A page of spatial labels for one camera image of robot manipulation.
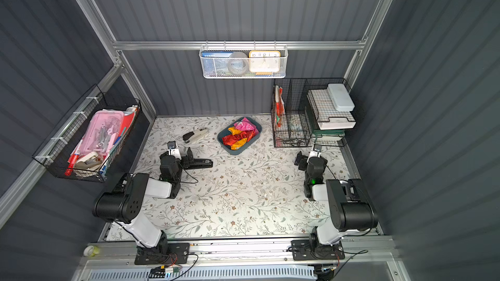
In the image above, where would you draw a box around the beige black stapler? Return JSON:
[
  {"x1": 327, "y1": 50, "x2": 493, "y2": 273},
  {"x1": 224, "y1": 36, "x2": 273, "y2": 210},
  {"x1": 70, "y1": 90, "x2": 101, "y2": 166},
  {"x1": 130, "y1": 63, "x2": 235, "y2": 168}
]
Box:
[{"x1": 182, "y1": 128, "x2": 208, "y2": 144}]

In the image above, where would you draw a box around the grey tape roll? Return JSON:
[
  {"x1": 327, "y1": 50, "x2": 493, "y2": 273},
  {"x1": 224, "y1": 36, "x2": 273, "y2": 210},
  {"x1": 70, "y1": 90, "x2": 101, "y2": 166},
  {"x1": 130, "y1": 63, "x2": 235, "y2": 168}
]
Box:
[{"x1": 227, "y1": 52, "x2": 249, "y2": 75}]

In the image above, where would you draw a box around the floral table mat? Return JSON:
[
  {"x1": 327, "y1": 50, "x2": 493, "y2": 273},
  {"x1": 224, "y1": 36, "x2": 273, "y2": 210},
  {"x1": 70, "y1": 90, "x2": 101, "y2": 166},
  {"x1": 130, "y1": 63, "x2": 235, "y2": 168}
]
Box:
[{"x1": 135, "y1": 115, "x2": 330, "y2": 239}]

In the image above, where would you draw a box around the pink tea bag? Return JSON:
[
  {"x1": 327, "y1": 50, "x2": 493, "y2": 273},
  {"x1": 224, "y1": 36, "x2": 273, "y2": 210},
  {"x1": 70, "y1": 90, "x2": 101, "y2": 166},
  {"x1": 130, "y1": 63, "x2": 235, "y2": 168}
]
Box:
[{"x1": 234, "y1": 117, "x2": 259, "y2": 135}]

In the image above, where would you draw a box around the yellow tea bag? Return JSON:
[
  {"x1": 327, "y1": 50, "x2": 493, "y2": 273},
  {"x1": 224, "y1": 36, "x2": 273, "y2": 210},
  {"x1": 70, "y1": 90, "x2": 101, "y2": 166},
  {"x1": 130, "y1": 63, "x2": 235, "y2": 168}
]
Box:
[
  {"x1": 228, "y1": 127, "x2": 241, "y2": 135},
  {"x1": 230, "y1": 138, "x2": 247, "y2": 150}
]

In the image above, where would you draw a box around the blue box in basket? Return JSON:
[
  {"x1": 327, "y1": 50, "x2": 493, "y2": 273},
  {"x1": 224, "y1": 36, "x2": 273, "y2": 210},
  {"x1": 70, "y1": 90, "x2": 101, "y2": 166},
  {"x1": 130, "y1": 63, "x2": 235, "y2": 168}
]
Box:
[{"x1": 200, "y1": 51, "x2": 233, "y2": 78}]

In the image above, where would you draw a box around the black wire side basket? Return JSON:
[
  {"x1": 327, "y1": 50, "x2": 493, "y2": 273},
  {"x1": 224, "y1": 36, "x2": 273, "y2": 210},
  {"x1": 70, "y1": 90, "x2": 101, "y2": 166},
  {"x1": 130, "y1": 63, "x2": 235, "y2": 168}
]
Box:
[{"x1": 33, "y1": 86, "x2": 141, "y2": 183}]

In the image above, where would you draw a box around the white flat box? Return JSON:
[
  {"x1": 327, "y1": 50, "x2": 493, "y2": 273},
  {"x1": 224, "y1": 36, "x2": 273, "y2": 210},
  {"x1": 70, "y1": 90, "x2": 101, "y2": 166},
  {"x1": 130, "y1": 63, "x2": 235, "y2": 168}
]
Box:
[{"x1": 328, "y1": 83, "x2": 355, "y2": 112}]

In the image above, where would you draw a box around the red tea bag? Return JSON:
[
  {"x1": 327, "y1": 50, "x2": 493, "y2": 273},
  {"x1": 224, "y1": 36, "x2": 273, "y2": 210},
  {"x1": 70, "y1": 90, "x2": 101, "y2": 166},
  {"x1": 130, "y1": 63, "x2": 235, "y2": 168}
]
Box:
[{"x1": 222, "y1": 132, "x2": 248, "y2": 146}]

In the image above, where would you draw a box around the green paper tray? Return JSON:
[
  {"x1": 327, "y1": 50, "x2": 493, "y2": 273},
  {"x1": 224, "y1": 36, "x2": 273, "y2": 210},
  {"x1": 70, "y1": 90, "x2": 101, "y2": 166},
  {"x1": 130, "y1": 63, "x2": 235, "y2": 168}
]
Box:
[{"x1": 311, "y1": 130, "x2": 346, "y2": 147}]

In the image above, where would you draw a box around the pink pencil case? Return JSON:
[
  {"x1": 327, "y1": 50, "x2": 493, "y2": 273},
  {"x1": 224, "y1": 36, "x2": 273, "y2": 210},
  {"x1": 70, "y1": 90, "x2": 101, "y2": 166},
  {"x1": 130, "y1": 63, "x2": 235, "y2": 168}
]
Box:
[{"x1": 79, "y1": 110, "x2": 124, "y2": 156}]

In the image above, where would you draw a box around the yellow white alarm clock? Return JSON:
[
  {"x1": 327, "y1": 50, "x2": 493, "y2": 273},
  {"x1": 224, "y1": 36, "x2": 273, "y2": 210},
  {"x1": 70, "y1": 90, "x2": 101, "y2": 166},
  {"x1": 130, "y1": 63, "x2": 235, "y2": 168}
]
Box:
[{"x1": 249, "y1": 50, "x2": 281, "y2": 74}]

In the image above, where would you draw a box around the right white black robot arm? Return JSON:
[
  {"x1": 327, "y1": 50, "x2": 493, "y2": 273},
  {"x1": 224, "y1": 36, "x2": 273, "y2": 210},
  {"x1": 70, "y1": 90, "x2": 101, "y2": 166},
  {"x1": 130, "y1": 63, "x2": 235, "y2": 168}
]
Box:
[{"x1": 293, "y1": 144, "x2": 378, "y2": 257}]

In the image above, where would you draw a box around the black wire desk organizer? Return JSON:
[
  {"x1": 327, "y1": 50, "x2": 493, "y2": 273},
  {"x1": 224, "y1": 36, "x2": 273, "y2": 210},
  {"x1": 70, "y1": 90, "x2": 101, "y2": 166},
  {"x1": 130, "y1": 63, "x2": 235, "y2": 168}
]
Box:
[{"x1": 272, "y1": 78, "x2": 351, "y2": 148}]

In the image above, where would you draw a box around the white wire wall basket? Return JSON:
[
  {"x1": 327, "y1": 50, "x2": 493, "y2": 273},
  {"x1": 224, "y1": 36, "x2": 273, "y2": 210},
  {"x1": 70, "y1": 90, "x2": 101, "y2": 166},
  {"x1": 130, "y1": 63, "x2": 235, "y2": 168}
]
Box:
[{"x1": 199, "y1": 44, "x2": 289, "y2": 79}]

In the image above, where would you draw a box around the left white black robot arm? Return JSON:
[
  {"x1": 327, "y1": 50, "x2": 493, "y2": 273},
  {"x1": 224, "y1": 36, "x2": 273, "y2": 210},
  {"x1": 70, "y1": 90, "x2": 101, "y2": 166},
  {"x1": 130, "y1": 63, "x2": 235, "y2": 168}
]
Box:
[{"x1": 92, "y1": 141, "x2": 182, "y2": 262}]

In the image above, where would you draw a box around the red packet in organizer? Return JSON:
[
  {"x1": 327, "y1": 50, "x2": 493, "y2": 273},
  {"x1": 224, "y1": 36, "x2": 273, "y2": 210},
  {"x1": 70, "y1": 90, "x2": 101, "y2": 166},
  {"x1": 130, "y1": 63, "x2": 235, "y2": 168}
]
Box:
[{"x1": 274, "y1": 85, "x2": 285, "y2": 129}]

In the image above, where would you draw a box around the teal plastic storage box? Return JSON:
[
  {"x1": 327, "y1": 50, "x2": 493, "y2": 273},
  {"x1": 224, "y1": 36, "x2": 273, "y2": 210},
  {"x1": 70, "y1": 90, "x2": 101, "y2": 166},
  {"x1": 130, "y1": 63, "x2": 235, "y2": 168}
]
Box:
[{"x1": 217, "y1": 117, "x2": 263, "y2": 156}]

